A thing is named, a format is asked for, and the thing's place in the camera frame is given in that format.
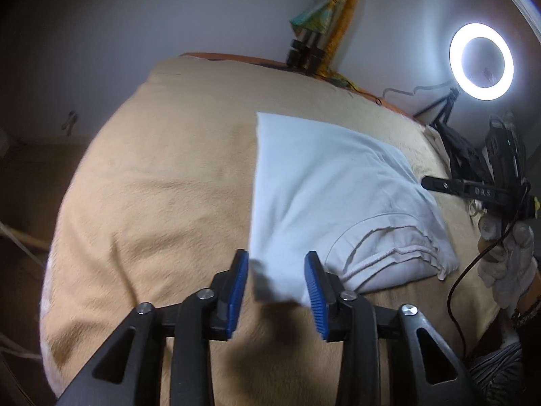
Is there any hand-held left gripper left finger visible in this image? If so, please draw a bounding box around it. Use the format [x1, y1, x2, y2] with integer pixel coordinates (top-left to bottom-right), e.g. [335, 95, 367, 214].
[55, 249, 250, 406]

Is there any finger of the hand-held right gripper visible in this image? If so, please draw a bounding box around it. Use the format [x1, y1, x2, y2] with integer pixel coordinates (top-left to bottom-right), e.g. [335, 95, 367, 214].
[421, 175, 470, 197]

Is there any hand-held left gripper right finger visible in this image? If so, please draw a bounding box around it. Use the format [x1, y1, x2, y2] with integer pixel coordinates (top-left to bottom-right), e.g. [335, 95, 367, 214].
[304, 251, 480, 406]

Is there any white t-shirt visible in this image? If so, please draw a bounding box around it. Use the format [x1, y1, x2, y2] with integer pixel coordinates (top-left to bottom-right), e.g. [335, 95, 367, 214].
[249, 111, 461, 303]

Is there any person's right forearm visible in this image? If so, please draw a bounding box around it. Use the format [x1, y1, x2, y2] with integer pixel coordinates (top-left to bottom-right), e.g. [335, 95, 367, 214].
[494, 296, 541, 347]

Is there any person's right hand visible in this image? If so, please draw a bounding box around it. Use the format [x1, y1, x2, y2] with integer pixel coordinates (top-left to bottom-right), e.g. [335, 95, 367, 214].
[477, 216, 538, 309]

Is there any black tote bag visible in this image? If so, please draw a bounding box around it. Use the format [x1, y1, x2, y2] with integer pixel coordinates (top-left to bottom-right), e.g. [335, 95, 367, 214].
[429, 122, 495, 187]

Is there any tan blanket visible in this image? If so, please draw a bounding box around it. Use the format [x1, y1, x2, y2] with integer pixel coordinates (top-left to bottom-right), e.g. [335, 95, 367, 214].
[39, 56, 512, 406]

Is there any orange cloth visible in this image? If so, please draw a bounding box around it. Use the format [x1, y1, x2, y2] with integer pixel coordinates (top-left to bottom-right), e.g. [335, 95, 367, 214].
[321, 0, 381, 94]

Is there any striped grey clothing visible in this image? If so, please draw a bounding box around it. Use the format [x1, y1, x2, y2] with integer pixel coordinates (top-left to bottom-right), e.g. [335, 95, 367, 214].
[469, 340, 541, 406]

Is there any colourful patterned scarf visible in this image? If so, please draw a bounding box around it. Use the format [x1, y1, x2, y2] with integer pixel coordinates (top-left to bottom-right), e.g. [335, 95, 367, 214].
[288, 0, 351, 35]

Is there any black ring light tripod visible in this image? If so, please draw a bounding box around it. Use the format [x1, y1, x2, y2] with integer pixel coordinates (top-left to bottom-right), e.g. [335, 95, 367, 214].
[412, 88, 461, 130]

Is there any black ring light cable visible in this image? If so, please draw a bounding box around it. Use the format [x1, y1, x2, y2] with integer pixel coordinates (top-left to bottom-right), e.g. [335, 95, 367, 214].
[382, 82, 453, 98]

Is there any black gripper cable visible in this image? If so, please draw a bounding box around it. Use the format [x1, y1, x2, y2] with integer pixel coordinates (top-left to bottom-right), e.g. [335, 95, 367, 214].
[447, 216, 529, 360]

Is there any white ring light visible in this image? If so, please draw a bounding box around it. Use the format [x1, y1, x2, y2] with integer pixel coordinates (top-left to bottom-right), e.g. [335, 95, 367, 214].
[449, 22, 515, 101]

